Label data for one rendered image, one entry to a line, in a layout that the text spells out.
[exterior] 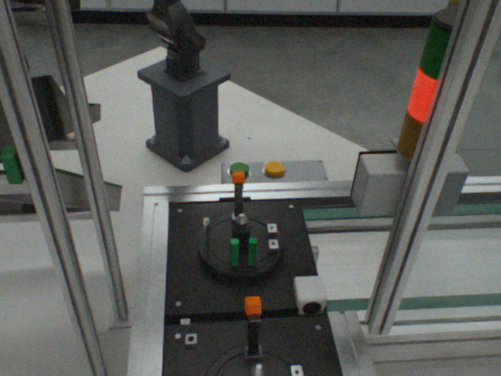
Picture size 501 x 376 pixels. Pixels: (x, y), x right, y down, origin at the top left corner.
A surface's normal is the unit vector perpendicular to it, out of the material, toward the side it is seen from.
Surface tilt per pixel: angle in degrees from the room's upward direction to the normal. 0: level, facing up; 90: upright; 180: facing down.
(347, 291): 0
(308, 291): 0
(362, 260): 0
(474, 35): 90
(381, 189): 90
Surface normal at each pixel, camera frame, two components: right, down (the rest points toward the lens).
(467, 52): 0.09, 0.65
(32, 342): 0.04, -0.76
